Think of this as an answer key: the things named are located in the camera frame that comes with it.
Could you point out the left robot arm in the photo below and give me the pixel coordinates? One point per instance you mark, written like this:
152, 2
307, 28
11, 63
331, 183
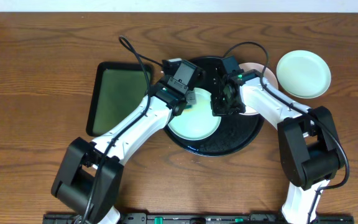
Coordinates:
90, 174

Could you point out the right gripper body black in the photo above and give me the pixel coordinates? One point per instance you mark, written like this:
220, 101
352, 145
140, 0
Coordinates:
224, 109

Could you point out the mint plate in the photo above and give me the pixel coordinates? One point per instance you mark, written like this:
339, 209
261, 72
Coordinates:
198, 123
303, 74

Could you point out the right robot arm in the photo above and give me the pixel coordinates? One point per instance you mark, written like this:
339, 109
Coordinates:
310, 150

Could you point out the green yellow sponge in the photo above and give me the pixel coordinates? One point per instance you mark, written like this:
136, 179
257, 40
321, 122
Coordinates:
188, 107

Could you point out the pink plate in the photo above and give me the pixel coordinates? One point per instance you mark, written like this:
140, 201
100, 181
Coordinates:
269, 75

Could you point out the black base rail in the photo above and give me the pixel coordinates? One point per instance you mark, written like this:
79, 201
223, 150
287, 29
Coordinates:
142, 218

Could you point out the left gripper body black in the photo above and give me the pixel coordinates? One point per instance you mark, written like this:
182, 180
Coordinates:
190, 98

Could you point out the black round tray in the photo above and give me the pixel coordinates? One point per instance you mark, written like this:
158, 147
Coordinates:
234, 132

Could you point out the black rectangular tray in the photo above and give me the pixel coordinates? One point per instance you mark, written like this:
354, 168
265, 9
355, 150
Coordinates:
118, 90

